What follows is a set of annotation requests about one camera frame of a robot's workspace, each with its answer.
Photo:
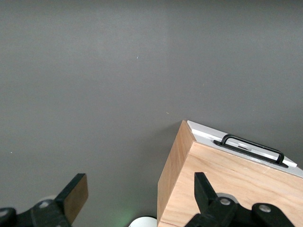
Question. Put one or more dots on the white-fronted wooden drawer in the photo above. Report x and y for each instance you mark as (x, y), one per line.
(206, 132)

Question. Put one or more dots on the wooden drawer cabinet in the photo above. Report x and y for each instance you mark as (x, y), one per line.
(236, 182)

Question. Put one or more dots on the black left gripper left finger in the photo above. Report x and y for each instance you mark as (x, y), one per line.
(73, 196)

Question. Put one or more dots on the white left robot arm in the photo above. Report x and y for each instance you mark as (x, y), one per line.
(143, 222)

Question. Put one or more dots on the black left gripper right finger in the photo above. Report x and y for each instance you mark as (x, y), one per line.
(204, 196)

